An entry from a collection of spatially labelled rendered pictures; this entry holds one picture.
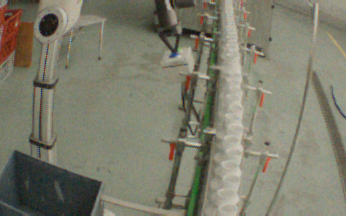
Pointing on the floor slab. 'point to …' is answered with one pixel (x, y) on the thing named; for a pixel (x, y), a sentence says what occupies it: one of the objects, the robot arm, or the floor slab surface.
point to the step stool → (83, 31)
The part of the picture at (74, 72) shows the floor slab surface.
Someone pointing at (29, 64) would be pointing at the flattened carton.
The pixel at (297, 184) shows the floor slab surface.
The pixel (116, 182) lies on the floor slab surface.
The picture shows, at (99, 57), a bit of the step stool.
